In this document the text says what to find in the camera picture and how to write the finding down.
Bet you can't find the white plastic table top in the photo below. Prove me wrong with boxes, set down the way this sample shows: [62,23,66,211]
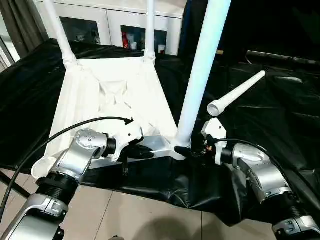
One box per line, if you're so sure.
[31,54,189,180]

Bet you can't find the white plastic table leg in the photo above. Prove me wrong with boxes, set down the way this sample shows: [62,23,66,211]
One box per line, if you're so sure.
[174,0,233,149]
[143,0,157,63]
[43,0,80,70]
[207,70,267,117]

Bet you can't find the black work mat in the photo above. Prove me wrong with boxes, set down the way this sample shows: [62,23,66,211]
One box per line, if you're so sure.
[0,39,320,228]

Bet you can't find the black stand leg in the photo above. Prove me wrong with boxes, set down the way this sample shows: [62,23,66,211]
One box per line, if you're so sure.
[0,170,32,200]

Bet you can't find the white glass-door cabinet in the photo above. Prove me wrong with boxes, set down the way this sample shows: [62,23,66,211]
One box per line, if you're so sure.
[35,0,187,57]

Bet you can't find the black backdrop cloth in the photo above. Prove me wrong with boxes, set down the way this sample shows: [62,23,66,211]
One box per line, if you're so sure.
[180,0,320,63]

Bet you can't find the grey curtain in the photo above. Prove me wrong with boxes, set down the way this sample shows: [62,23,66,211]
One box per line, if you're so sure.
[0,0,51,63]

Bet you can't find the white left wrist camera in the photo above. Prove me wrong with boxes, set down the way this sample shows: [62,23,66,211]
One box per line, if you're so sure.
[107,121,145,162]

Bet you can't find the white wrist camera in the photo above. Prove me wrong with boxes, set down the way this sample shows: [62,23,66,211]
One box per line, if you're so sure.
[201,118,228,164]
[107,121,145,162]

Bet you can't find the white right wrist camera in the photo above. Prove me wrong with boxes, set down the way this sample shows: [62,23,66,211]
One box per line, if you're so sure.
[201,118,228,164]

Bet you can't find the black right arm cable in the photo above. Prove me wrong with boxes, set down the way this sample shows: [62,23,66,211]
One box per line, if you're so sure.
[210,138,313,198]

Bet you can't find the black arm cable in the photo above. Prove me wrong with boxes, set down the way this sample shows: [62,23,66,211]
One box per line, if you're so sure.
[0,116,135,221]
[210,138,313,198]

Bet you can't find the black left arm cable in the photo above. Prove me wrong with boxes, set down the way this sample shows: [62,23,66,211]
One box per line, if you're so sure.
[0,116,135,221]

